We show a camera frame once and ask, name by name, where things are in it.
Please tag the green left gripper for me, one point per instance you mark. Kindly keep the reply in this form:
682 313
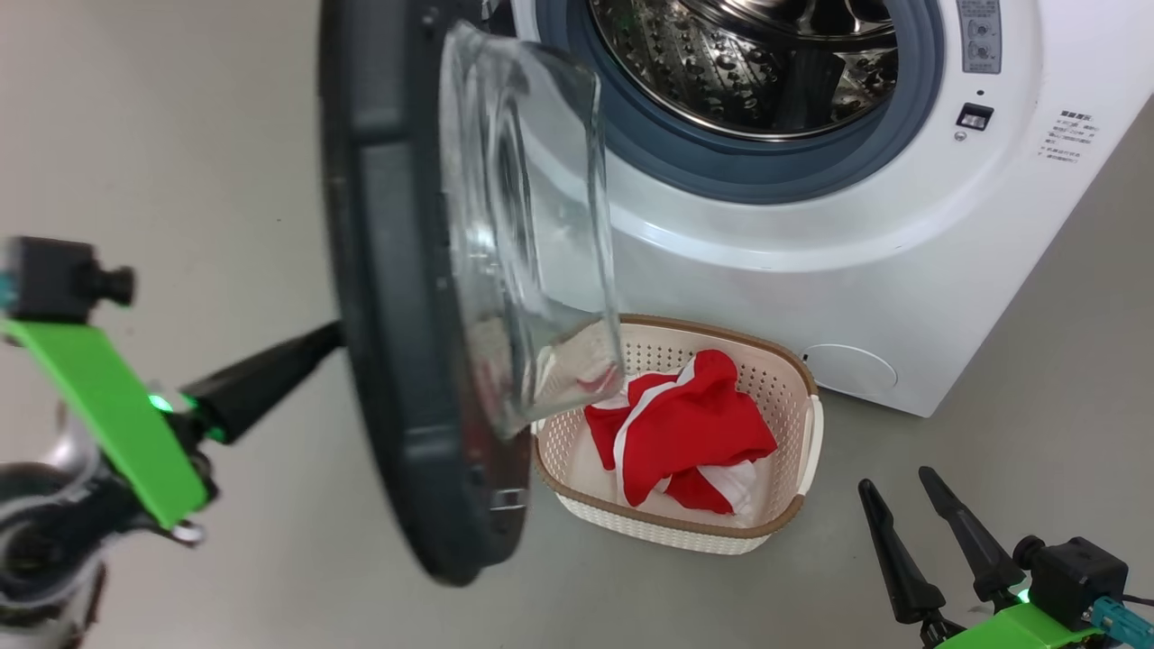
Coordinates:
99 406

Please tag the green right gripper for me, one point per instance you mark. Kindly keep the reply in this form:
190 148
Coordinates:
1019 631

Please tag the dark round glass washer door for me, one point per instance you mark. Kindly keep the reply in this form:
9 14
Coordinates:
388 361

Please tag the red and white clothes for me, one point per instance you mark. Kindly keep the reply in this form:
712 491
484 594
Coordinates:
685 424

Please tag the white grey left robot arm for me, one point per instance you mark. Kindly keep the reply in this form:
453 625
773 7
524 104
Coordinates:
36 550

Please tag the cream perforated laundry basket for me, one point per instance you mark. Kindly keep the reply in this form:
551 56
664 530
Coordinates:
780 379

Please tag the white washing machine body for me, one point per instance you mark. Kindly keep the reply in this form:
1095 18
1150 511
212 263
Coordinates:
902 297

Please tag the black door latch socket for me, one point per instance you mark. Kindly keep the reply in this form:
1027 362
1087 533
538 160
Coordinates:
975 116

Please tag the grey rubber door gasket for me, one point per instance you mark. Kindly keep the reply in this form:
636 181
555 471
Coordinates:
649 144

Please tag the round white filter cover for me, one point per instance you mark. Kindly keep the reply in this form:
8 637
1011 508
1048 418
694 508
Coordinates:
852 368

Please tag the grey warning label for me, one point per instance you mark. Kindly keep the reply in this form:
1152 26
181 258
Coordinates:
980 36

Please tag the steel washer drum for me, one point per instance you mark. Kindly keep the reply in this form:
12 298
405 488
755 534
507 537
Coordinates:
721 81

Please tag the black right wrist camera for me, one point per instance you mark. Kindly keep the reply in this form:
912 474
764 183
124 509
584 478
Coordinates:
1077 577

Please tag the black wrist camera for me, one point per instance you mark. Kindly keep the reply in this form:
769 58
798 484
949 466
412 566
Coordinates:
54 279
1077 577

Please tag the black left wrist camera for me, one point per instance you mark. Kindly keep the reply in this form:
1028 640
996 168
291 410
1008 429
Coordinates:
54 279

